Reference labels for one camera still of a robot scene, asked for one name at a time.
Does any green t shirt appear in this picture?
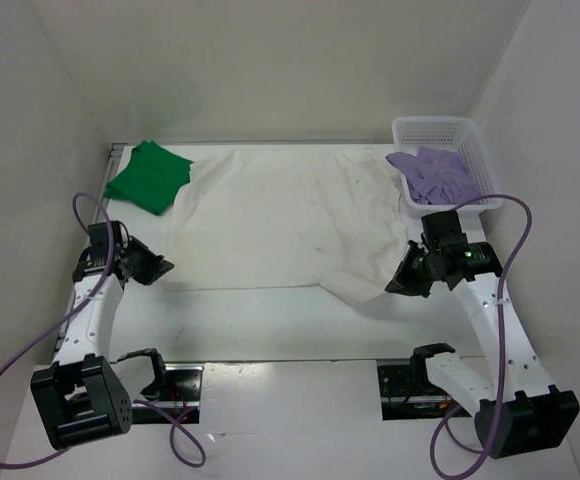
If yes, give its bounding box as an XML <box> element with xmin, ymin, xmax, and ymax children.
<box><xmin>104</xmin><ymin>141</ymin><xmax>194</xmax><ymax>216</ymax></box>

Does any cream white t shirt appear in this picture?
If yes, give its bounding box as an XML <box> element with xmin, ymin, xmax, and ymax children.
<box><xmin>164</xmin><ymin>147</ymin><xmax>408</xmax><ymax>305</ymax></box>

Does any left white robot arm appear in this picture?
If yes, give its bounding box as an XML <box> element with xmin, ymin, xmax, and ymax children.
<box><xmin>30</xmin><ymin>224</ymin><xmax>174</xmax><ymax>451</ymax></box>

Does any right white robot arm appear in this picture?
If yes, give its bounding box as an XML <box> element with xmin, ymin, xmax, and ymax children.
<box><xmin>386</xmin><ymin>241</ymin><xmax>580</xmax><ymax>459</ymax></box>

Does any lavender t shirt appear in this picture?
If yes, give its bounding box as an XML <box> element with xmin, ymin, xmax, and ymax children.
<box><xmin>386</xmin><ymin>146</ymin><xmax>482</xmax><ymax>205</ymax></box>

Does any white plastic basket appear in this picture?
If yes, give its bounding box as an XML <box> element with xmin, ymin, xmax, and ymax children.
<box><xmin>391</xmin><ymin>116</ymin><xmax>502</xmax><ymax>217</ymax></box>

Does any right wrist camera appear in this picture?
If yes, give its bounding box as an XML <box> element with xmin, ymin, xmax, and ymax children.
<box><xmin>421</xmin><ymin>210</ymin><xmax>467</xmax><ymax>251</ymax></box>

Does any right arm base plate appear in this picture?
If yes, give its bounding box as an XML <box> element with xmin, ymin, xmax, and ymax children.
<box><xmin>376</xmin><ymin>360</ymin><xmax>454</xmax><ymax>421</ymax></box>

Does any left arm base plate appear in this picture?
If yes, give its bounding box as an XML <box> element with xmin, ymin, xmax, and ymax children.
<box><xmin>111</xmin><ymin>357</ymin><xmax>204</xmax><ymax>425</ymax></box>

